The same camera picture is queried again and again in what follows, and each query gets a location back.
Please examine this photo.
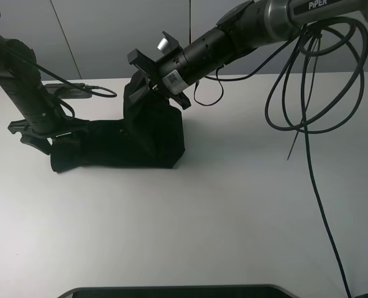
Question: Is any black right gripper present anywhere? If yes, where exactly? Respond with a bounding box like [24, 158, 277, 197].
[127, 31, 191, 109]

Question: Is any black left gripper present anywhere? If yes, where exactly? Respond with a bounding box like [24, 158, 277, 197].
[7, 116, 89, 155]

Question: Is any black printed t-shirt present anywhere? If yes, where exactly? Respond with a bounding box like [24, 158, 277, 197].
[50, 71, 185, 173]

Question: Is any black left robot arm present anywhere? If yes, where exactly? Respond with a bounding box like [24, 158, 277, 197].
[0, 35, 89, 155]

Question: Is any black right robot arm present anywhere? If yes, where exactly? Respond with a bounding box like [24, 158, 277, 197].
[124, 0, 368, 109]

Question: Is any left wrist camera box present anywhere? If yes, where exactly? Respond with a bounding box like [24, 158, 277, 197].
[45, 83, 92, 99]

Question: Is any dark base plate edge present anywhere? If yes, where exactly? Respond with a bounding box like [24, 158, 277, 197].
[60, 285, 295, 298]

